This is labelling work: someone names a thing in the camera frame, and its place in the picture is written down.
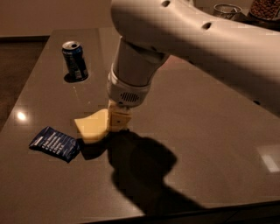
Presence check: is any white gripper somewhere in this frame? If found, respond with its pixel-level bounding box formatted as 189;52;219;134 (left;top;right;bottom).
107;71;151;132

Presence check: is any yellow sponge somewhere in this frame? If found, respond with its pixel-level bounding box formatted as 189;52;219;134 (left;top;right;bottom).
74;108;108;144

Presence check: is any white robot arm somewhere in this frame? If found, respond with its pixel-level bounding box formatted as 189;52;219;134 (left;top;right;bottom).
108;0;280;115

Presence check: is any blue rxbar blueberry wrapper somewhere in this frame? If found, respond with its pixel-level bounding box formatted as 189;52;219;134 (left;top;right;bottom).
29;126;81;163

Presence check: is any blue soda can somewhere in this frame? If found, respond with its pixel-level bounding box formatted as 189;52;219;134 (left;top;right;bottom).
62;41;88;82

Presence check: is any jar of brown nuts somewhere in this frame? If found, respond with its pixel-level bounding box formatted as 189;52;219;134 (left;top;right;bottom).
249;0;280;20

